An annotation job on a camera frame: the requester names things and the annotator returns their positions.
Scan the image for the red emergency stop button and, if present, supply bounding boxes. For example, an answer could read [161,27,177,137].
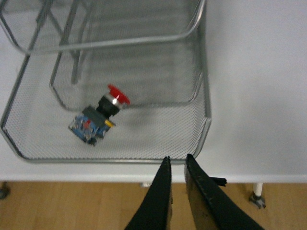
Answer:
[68,84,130,146]

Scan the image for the silver mesh letter rack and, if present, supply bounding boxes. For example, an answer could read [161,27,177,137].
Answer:
[0,0,211,163]

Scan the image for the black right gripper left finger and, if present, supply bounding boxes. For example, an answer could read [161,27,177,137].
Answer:
[125,156,172,230]

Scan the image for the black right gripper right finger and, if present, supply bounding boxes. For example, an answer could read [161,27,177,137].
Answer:
[184,154,263,230]

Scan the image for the table caster wheel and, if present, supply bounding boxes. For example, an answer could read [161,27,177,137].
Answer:
[249,195,266,209]

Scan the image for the white table leg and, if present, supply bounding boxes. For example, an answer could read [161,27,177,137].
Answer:
[253,183,263,197]

